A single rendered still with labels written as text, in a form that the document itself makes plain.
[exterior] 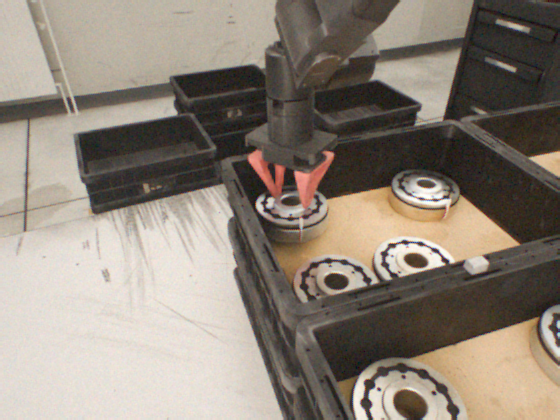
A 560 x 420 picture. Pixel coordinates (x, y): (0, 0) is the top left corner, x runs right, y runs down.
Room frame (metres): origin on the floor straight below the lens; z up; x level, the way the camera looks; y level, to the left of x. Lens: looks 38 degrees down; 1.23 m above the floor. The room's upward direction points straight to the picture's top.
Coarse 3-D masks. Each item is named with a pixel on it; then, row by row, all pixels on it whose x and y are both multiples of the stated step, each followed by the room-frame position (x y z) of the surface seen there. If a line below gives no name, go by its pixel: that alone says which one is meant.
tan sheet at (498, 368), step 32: (448, 352) 0.27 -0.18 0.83; (480, 352) 0.27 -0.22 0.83; (512, 352) 0.27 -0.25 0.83; (352, 384) 0.23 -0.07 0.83; (480, 384) 0.24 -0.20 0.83; (512, 384) 0.24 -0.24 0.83; (544, 384) 0.24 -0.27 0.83; (480, 416) 0.20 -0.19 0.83; (512, 416) 0.20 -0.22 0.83; (544, 416) 0.20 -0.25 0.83
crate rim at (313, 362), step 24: (504, 264) 0.31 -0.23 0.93; (528, 264) 0.31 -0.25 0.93; (408, 288) 0.27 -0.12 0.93; (432, 288) 0.28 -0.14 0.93; (456, 288) 0.28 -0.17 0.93; (336, 312) 0.25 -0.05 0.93; (360, 312) 0.25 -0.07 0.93; (312, 336) 0.22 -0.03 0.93; (312, 360) 0.20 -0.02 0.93; (312, 384) 0.19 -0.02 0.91; (336, 384) 0.18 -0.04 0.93; (336, 408) 0.16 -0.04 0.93
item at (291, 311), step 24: (480, 144) 0.57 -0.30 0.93; (528, 168) 0.49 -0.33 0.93; (552, 192) 0.44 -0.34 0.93; (240, 216) 0.40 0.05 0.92; (264, 240) 0.34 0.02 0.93; (552, 240) 0.35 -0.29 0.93; (264, 264) 0.31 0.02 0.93; (456, 264) 0.31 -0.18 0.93; (288, 288) 0.27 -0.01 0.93; (360, 288) 0.27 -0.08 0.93; (384, 288) 0.27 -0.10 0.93; (288, 312) 0.25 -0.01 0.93; (312, 312) 0.25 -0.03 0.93
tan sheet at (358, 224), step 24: (384, 192) 0.58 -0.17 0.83; (336, 216) 0.51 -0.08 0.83; (360, 216) 0.51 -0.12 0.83; (384, 216) 0.51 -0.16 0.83; (456, 216) 0.52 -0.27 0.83; (480, 216) 0.51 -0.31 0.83; (312, 240) 0.46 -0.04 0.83; (336, 240) 0.46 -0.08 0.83; (360, 240) 0.46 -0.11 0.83; (384, 240) 0.46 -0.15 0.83; (432, 240) 0.46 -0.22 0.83; (456, 240) 0.46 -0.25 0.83; (480, 240) 0.46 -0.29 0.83; (504, 240) 0.46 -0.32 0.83; (288, 264) 0.41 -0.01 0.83
